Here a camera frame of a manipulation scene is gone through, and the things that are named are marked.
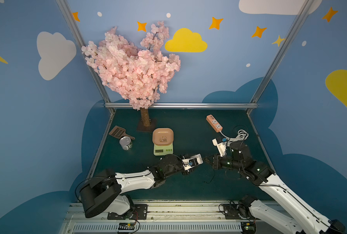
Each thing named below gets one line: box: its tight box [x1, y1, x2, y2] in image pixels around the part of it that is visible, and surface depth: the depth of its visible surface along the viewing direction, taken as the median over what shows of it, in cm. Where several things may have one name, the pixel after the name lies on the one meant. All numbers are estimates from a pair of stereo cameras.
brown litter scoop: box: [108, 125, 135, 140], surface depth 109 cm
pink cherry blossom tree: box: [81, 20, 181, 127], surface depth 71 cm
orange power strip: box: [206, 114, 224, 134], surface depth 113 cm
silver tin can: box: [118, 136, 134, 151], surface depth 98 cm
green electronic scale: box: [153, 143, 174, 156], surface depth 98 cm
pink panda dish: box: [152, 127, 174, 146], surface depth 103 cm
